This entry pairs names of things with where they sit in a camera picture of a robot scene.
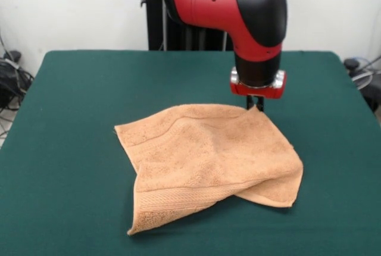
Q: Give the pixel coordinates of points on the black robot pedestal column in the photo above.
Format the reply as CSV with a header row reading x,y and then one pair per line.
x,y
184,35

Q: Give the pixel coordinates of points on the dark green table cloth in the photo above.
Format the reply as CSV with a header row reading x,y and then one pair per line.
x,y
59,193

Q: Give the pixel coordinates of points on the tan terry towel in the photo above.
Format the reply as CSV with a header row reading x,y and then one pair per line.
x,y
208,154

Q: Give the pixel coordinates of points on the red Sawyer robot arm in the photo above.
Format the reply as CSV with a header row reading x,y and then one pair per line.
x,y
238,9

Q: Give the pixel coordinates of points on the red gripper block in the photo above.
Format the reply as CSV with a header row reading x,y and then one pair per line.
x,y
259,91

